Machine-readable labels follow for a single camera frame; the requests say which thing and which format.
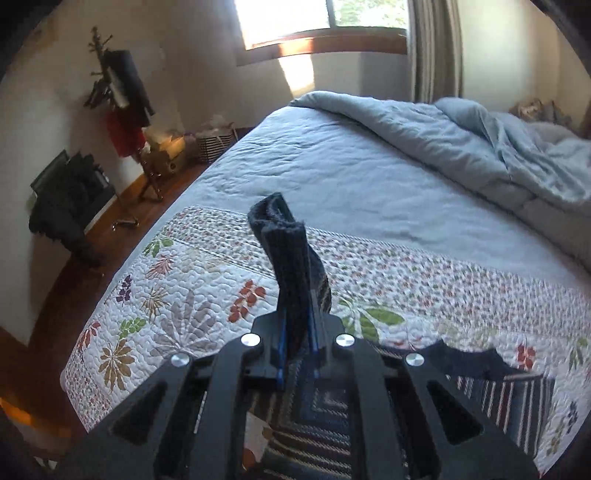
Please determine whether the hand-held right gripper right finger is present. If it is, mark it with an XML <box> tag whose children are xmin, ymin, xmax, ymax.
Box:
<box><xmin>313</xmin><ymin>315</ymin><xmax>541</xmax><ymax>480</ymax></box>

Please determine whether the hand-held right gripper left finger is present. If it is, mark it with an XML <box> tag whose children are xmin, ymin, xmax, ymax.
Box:
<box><xmin>60</xmin><ymin>313</ymin><xmax>286</xmax><ymax>480</ymax></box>

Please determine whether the striped knit sweater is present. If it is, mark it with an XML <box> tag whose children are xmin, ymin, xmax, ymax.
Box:
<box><xmin>245</xmin><ymin>191</ymin><xmax>557</xmax><ymax>480</ymax></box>

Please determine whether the floral quilted bedspread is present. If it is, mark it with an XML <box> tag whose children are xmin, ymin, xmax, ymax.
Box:
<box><xmin>60</xmin><ymin>99</ymin><xmax>591</xmax><ymax>476</ymax></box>

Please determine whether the wooden coat rack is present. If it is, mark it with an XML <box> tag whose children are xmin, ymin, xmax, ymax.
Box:
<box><xmin>83</xmin><ymin>27</ymin><xmax>164</xmax><ymax>202</ymax></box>

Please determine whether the striped storage basket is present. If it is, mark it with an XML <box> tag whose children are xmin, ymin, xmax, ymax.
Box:
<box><xmin>196</xmin><ymin>127</ymin><xmax>235</xmax><ymax>163</ymax></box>

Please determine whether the cardboard box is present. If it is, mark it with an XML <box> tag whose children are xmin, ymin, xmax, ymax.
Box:
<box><xmin>144</xmin><ymin>134</ymin><xmax>189</xmax><ymax>177</ymax></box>

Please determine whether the blue grey comforter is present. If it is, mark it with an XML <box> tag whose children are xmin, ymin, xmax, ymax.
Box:
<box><xmin>290</xmin><ymin>90</ymin><xmax>591</xmax><ymax>245</ymax></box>

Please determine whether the dark cloth pile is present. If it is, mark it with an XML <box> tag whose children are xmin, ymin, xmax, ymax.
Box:
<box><xmin>28</xmin><ymin>152</ymin><xmax>116</xmax><ymax>265</ymax></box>

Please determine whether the red hanging garment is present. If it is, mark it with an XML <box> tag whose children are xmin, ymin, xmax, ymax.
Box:
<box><xmin>107</xmin><ymin>111</ymin><xmax>147</xmax><ymax>158</ymax></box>

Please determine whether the black hanging garment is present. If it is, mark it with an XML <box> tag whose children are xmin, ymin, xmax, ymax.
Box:
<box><xmin>102</xmin><ymin>50</ymin><xmax>156</xmax><ymax>128</ymax></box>

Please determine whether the brown cushion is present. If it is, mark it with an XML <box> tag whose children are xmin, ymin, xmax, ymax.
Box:
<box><xmin>509</xmin><ymin>98</ymin><xmax>574</xmax><ymax>136</ymax></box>

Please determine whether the grey curtain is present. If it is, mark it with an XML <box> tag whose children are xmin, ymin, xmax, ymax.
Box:
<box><xmin>409</xmin><ymin>0</ymin><xmax>465</xmax><ymax>104</ymax></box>

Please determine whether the wooden framed window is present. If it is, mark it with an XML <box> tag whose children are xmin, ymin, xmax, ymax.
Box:
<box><xmin>233</xmin><ymin>0</ymin><xmax>411</xmax><ymax>68</ymax></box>

